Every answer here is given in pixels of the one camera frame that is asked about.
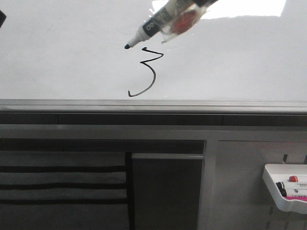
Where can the dark grey cabinet panel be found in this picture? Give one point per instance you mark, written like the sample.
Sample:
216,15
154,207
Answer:
167,190

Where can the white whiteboard with aluminium frame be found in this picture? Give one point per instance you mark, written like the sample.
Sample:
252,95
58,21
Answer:
243,56

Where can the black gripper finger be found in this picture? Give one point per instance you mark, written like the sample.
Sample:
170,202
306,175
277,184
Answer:
2,18

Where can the white black whiteboard marker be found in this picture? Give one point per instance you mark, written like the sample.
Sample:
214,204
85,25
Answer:
173,19

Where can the black capped marker in tray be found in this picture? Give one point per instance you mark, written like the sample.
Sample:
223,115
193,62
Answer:
291,189

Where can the white plastic marker tray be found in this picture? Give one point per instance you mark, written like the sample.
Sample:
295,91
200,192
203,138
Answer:
274,173

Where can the pink eraser in tray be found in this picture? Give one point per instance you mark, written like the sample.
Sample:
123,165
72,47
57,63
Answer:
300,198

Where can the red capped marker in tray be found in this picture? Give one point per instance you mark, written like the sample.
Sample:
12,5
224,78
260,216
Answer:
298,179

